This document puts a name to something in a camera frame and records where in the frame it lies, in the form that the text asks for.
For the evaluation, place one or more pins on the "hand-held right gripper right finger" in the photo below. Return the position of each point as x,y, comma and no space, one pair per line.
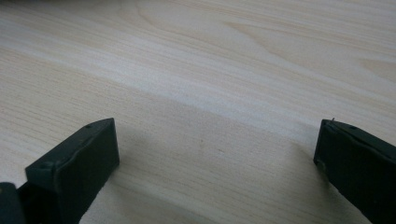
358,161

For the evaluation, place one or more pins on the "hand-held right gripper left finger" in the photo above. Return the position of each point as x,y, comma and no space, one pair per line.
81,170

